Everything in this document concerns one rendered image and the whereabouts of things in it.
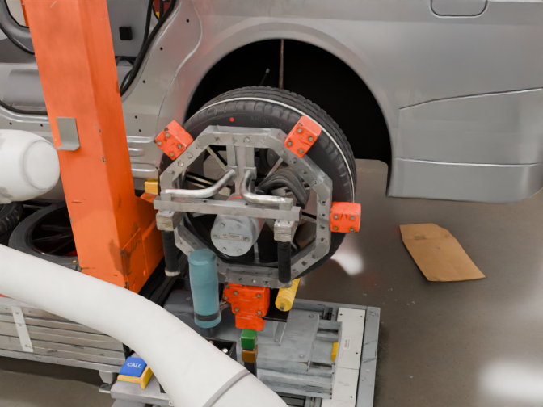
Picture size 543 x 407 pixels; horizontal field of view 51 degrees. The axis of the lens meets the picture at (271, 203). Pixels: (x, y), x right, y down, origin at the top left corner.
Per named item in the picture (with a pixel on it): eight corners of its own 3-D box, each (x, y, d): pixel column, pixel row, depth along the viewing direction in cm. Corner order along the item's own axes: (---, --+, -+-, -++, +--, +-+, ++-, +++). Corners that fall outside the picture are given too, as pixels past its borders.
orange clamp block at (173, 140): (195, 139, 180) (174, 119, 179) (187, 148, 173) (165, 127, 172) (182, 153, 183) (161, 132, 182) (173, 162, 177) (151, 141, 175)
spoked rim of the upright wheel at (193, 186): (285, 257, 222) (364, 162, 197) (273, 292, 202) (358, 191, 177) (176, 184, 218) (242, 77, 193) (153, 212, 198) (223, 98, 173)
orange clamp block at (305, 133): (305, 149, 174) (322, 127, 169) (300, 159, 167) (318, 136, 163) (286, 136, 173) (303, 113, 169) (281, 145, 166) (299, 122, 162)
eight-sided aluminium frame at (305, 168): (330, 283, 193) (334, 130, 168) (327, 295, 187) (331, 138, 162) (178, 267, 204) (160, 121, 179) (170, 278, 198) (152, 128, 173)
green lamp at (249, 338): (258, 340, 162) (257, 329, 160) (254, 350, 158) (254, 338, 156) (244, 338, 163) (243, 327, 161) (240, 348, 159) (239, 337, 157)
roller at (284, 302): (304, 268, 218) (304, 255, 215) (290, 316, 193) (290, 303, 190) (289, 266, 219) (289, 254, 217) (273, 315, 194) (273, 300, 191)
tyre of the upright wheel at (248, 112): (291, 280, 227) (396, 158, 194) (279, 317, 206) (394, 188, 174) (150, 187, 221) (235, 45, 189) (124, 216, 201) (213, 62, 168)
